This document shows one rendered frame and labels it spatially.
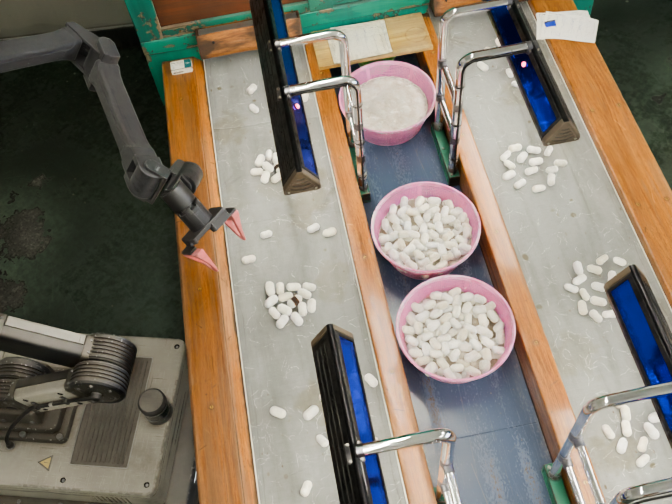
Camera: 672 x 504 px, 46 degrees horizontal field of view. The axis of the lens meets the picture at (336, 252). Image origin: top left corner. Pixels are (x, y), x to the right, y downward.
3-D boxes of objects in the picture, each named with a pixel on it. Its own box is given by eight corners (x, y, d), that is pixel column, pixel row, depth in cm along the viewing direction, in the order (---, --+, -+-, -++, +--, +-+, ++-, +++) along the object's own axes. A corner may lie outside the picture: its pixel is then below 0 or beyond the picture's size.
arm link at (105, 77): (77, 70, 187) (93, 34, 181) (100, 74, 191) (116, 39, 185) (128, 204, 166) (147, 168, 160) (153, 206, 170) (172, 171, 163)
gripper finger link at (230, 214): (223, 255, 178) (196, 225, 174) (243, 233, 181) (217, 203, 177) (238, 255, 172) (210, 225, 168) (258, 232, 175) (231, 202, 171)
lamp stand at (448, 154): (448, 187, 209) (458, 64, 171) (430, 131, 220) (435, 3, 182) (518, 174, 210) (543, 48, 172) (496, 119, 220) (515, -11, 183)
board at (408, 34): (319, 70, 223) (319, 67, 222) (310, 34, 231) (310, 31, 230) (433, 49, 224) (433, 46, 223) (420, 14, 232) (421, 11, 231)
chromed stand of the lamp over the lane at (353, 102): (300, 215, 208) (277, 97, 170) (289, 157, 218) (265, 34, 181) (371, 202, 208) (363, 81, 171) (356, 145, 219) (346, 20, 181)
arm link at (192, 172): (127, 193, 167) (142, 165, 162) (146, 166, 176) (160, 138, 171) (178, 221, 169) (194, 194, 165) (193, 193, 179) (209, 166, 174)
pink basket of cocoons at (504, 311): (410, 407, 177) (410, 391, 169) (385, 305, 191) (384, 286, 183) (525, 384, 178) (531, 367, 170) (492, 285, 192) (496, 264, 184)
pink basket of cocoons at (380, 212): (410, 310, 190) (411, 291, 182) (352, 234, 203) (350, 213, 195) (499, 258, 196) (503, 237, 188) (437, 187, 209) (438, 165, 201)
